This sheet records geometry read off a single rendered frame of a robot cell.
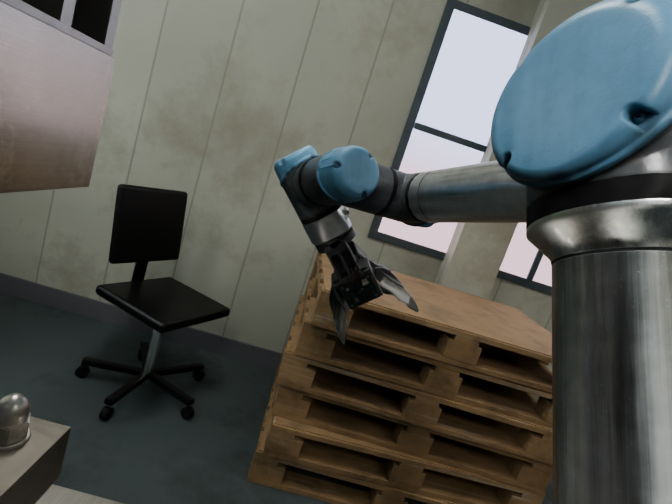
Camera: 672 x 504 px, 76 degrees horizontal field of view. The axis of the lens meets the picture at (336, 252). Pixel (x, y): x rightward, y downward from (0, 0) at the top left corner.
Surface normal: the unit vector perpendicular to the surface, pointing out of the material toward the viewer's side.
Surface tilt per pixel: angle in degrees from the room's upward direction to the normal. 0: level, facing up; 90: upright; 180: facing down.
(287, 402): 90
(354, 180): 73
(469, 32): 90
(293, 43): 90
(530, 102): 83
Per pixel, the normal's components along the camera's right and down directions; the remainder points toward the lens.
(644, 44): -0.84, -0.31
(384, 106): 0.03, 0.20
